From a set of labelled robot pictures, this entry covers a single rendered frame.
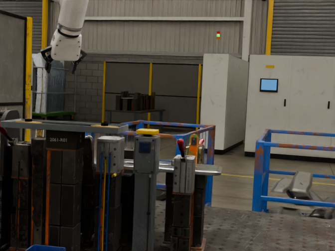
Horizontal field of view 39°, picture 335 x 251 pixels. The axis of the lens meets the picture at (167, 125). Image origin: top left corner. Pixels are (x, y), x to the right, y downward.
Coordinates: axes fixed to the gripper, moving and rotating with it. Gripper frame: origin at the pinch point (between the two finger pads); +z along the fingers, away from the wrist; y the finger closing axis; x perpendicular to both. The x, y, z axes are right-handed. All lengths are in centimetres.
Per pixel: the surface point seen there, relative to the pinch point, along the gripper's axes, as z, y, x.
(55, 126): -1.2, -12.8, -35.0
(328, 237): 34, 100, -72
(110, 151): 10.3, 8.8, -35.0
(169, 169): 15, 30, -42
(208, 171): 10, 41, -49
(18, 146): 19.4, -16.7, -18.8
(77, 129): -3.3, -7.5, -39.1
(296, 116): 300, 639, 353
